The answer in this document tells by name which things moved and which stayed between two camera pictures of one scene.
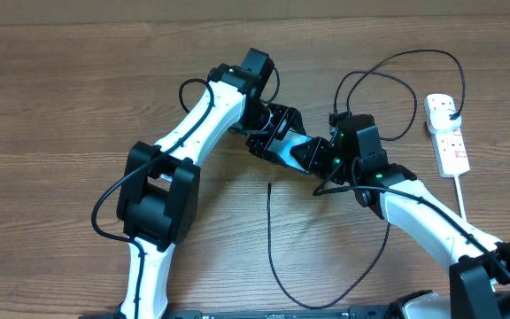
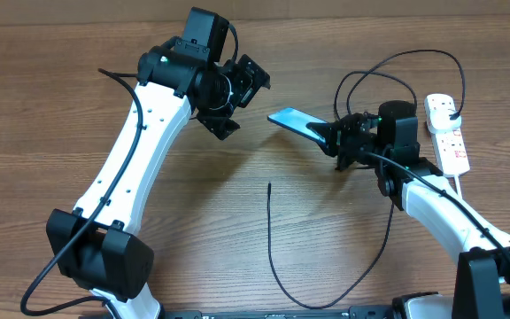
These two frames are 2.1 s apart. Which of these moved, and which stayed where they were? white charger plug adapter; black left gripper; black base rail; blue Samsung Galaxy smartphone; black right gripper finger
Moved: blue Samsung Galaxy smartphone; black right gripper finger; black left gripper
Stayed: white charger plug adapter; black base rail
